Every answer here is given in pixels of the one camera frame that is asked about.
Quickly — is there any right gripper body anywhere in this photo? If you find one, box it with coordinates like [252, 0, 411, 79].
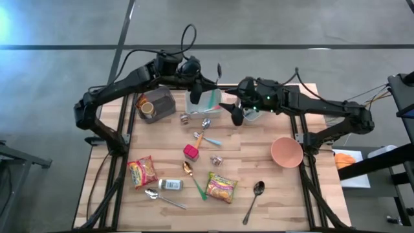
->
[238, 76, 287, 115]

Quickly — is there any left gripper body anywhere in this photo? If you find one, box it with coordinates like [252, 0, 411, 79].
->
[176, 56, 203, 85]

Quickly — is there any silver spoon teal handle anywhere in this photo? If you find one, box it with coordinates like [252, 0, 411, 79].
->
[208, 62, 223, 111]

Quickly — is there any white plastic bin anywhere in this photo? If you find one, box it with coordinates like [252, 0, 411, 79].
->
[185, 89, 224, 120]

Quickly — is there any clear plastic container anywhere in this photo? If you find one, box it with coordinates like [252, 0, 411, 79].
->
[237, 96, 265, 126]

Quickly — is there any tan-lid round can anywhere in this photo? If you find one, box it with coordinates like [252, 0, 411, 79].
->
[140, 102, 157, 119]

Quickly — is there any red-lid patterned spice tin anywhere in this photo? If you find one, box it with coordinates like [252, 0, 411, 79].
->
[182, 144, 201, 162]

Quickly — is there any lime chili shrimp ramen packet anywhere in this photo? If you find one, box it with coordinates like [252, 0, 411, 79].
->
[204, 171, 239, 205]

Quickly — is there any black spoon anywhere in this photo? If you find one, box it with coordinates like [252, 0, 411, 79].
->
[242, 180, 266, 226]

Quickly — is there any sesame seasoning blend jar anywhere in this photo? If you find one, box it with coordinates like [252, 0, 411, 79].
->
[157, 178, 184, 192]

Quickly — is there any red beef ramen packet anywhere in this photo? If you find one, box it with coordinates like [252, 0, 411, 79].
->
[127, 155, 158, 191]

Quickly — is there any dark gray translucent bin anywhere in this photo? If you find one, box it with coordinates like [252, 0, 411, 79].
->
[135, 85, 177, 125]

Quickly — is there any salmon pink bowl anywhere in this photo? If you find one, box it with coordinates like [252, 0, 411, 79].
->
[270, 137, 304, 169]

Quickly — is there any orange object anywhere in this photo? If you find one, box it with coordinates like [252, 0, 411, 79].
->
[334, 152, 356, 170]

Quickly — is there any all-silver spoon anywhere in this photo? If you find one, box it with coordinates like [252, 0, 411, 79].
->
[144, 188, 188, 210]

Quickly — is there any white sheet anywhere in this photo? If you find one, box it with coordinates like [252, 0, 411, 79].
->
[332, 148, 372, 189]

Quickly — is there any black beam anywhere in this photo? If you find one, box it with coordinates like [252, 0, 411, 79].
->
[338, 144, 414, 181]

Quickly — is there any white container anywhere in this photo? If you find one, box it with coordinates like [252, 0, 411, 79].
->
[367, 144, 398, 159]

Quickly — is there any black side table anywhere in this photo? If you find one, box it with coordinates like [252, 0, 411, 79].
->
[387, 71, 414, 145]

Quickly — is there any gray metal stand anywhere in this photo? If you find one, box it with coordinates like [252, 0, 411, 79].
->
[0, 140, 52, 232]

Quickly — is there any black aluminium table frame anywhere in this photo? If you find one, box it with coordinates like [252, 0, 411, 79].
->
[76, 84, 349, 232]

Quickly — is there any silver spoon light-blue handle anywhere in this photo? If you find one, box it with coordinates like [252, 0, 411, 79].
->
[193, 131, 223, 146]

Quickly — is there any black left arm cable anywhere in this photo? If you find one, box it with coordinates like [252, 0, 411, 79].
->
[87, 23, 197, 94]

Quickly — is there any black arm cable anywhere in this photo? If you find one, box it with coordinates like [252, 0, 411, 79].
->
[258, 67, 366, 109]
[87, 23, 197, 94]

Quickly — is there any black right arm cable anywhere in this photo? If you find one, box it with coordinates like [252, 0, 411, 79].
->
[258, 67, 366, 109]

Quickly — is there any silver spoon orange handle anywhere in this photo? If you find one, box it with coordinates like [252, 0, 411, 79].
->
[193, 118, 212, 150]

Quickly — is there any gold spoon green handle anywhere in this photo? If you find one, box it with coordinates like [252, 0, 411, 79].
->
[182, 161, 208, 201]

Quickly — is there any loose cable bundle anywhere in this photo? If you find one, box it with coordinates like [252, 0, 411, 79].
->
[345, 82, 392, 109]

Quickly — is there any brown table cable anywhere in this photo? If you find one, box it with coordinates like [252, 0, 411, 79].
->
[85, 151, 111, 223]

